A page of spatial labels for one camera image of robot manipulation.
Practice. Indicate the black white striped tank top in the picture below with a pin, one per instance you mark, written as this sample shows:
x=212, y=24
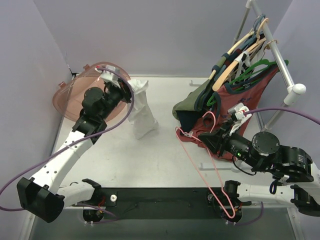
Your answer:
x=243, y=60

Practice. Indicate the teal blue hanger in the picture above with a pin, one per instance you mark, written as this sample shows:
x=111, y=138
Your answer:
x=257, y=25

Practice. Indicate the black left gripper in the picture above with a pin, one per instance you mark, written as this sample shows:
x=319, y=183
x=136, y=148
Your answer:
x=126, y=92

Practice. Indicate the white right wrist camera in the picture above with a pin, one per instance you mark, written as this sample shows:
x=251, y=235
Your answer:
x=240, y=115

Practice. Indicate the beige wooden hanger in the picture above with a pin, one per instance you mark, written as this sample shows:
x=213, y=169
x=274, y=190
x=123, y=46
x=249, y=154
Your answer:
x=223, y=77

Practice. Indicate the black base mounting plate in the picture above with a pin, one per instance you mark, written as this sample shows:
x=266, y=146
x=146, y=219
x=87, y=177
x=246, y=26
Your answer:
x=160, y=203

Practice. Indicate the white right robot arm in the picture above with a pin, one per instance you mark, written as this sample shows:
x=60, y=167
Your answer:
x=296, y=177

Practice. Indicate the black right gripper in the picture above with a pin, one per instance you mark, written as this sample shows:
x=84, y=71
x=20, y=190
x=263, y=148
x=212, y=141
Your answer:
x=221, y=140

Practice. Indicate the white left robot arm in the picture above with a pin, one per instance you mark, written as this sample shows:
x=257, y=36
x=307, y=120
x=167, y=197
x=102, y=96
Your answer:
x=42, y=194

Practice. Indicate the pink translucent plastic basket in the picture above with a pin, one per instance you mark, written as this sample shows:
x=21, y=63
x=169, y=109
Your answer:
x=68, y=99

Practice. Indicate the metal clothes rack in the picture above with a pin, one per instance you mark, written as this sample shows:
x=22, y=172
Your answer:
x=294, y=90

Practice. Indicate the pink wire hanger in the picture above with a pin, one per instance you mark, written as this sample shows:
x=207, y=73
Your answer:
x=203, y=178

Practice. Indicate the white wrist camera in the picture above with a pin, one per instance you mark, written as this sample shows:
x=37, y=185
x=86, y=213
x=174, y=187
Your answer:
x=109, y=74
x=240, y=115

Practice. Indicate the navy blue garment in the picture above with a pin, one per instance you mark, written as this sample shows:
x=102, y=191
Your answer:
x=189, y=119

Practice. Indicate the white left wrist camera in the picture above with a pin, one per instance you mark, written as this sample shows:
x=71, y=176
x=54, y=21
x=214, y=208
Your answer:
x=109, y=74

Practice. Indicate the olive green garment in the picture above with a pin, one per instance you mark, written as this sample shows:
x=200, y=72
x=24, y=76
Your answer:
x=195, y=99

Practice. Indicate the cream plastic hanger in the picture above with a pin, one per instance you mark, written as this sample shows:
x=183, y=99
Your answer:
x=243, y=41

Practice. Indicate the rust red tank top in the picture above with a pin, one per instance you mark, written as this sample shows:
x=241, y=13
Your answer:
x=205, y=110

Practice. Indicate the green plastic hanger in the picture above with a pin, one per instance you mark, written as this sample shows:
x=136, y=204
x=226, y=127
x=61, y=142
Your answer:
x=247, y=72

